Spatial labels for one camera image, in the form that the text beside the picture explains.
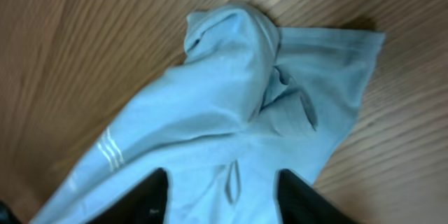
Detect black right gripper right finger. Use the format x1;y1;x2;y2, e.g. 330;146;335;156
276;169;356;224

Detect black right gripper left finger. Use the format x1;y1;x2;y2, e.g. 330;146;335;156
90;169;169;224

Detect light blue t-shirt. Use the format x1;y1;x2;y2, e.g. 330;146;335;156
33;4;385;223

